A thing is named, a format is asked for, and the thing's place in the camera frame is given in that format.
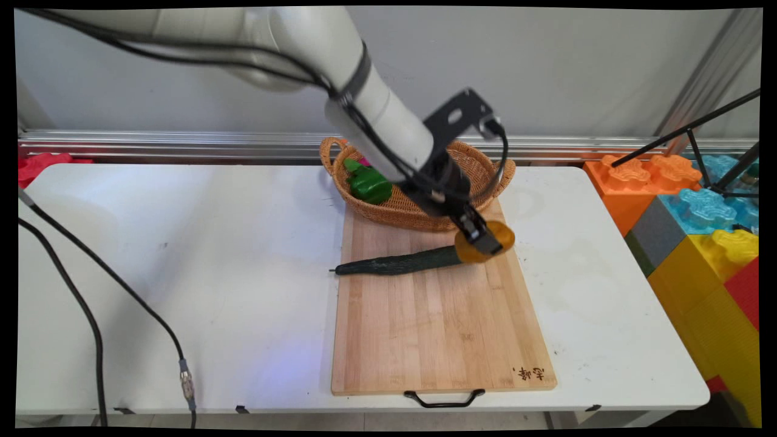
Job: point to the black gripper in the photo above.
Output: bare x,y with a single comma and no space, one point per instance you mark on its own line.
446,188

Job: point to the round yellow-orange toy fruit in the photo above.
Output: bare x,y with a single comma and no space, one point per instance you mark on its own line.
504,233

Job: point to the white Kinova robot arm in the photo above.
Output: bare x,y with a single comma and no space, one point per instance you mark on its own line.
315,42

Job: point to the dark green toy cucumber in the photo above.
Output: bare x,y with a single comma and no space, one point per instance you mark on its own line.
394,264

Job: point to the wooden cutting board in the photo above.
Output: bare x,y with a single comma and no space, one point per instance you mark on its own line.
437,321

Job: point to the woven wicker basket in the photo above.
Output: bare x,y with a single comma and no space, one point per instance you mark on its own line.
391,211

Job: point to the green toy bell pepper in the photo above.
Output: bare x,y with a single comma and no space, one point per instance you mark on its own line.
369,185

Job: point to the orange foam block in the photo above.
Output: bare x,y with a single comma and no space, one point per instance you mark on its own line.
625,182

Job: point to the grey foam block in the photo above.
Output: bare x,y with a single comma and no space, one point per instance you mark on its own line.
652,237

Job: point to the light blue foam block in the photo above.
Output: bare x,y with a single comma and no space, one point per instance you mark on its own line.
725,167
704,209

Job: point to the black tripod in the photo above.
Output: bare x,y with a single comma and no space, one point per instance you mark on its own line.
698,155

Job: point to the red foam block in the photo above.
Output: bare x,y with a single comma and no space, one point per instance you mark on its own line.
45,165
745,294

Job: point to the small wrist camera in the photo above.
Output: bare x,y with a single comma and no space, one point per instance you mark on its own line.
490,126

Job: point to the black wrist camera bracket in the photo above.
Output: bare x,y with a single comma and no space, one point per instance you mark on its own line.
455,115

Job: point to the aluminium profile rail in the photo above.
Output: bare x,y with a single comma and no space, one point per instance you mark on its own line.
182,145

